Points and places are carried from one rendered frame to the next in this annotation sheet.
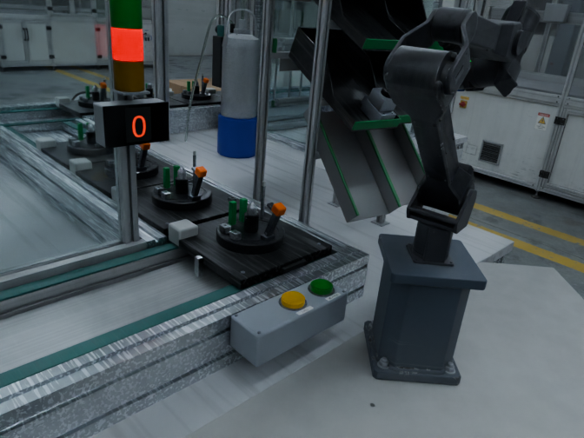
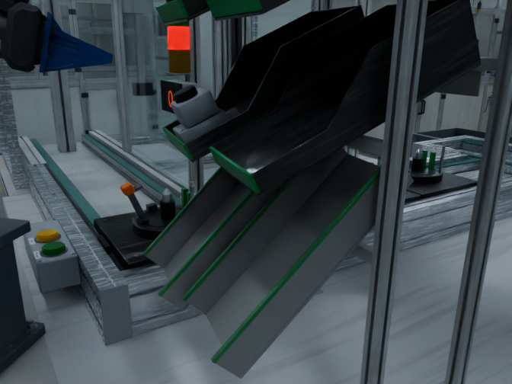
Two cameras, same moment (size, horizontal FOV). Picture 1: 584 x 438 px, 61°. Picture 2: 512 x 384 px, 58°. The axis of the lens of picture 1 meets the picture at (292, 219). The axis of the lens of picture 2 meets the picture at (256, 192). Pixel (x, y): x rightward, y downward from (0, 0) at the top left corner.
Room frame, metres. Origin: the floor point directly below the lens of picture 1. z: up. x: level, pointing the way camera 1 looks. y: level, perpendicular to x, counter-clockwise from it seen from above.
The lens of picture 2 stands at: (1.30, -0.71, 1.32)
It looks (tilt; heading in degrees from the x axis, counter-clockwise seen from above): 18 degrees down; 104
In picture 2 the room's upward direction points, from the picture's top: 1 degrees clockwise
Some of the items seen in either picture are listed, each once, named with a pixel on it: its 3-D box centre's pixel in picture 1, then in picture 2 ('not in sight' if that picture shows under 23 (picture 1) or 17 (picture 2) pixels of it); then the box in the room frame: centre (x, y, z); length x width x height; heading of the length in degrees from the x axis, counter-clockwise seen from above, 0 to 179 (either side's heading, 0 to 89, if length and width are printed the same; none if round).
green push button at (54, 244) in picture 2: (321, 288); (53, 250); (0.76, -0.06, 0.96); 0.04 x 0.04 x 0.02
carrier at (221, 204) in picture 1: (182, 182); not in sight; (1.10, 0.27, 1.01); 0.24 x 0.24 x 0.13; 46
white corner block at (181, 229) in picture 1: (182, 233); not in sight; (0.92, 0.22, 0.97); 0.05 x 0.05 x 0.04; 46
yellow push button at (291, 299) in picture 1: (293, 301); (47, 237); (0.71, -0.01, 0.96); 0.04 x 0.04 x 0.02
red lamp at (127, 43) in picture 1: (127, 43); (178, 38); (0.87, 0.30, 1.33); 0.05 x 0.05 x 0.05
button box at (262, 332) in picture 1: (291, 317); (49, 251); (0.71, -0.01, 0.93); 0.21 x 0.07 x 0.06; 136
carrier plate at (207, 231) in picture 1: (249, 242); (168, 231); (0.93, 0.08, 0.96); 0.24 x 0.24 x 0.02; 46
